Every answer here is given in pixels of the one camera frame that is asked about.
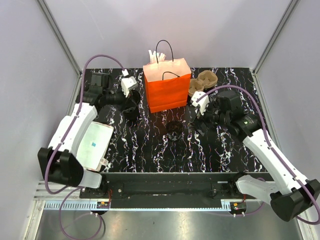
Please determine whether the white napkin stack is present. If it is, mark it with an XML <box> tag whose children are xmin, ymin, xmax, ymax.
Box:
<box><xmin>76</xmin><ymin>121</ymin><xmax>114</xmax><ymax>173</ymax></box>

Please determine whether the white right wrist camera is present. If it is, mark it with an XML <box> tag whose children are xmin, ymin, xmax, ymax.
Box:
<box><xmin>191</xmin><ymin>91</ymin><xmax>210</xmax><ymax>116</ymax></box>

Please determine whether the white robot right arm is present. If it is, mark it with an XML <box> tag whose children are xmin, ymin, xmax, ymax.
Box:
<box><xmin>191</xmin><ymin>90</ymin><xmax>320</xmax><ymax>222</ymax></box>

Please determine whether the black paper coffee cup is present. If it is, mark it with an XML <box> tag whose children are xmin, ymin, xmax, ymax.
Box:
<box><xmin>166</xmin><ymin>121</ymin><xmax>183</xmax><ymax>142</ymax></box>

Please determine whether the black coffee cup lid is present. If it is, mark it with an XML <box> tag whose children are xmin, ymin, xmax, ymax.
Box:
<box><xmin>122</xmin><ymin>90</ymin><xmax>141</xmax><ymax>121</ymax></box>

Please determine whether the grey slotted cable duct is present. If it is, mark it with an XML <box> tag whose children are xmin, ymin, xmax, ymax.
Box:
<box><xmin>44</xmin><ymin>199</ymin><xmax>246</xmax><ymax>212</ymax></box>

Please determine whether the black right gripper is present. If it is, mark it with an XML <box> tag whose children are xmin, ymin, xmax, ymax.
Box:
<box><xmin>189</xmin><ymin>98</ymin><xmax>230</xmax><ymax>136</ymax></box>

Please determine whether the orange paper bag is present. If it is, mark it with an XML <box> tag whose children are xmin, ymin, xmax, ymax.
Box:
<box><xmin>143</xmin><ymin>54</ymin><xmax>191</xmax><ymax>113</ymax></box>

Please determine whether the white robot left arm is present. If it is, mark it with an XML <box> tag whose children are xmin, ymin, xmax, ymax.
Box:
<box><xmin>37</xmin><ymin>73</ymin><xmax>140</xmax><ymax>198</ymax></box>

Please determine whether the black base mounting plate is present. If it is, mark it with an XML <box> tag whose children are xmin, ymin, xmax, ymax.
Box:
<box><xmin>79</xmin><ymin>172</ymin><xmax>244</xmax><ymax>205</ymax></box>

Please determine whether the brown cardboard cup carrier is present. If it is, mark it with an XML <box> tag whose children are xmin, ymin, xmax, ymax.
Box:
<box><xmin>188</xmin><ymin>70</ymin><xmax>218</xmax><ymax>97</ymax></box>

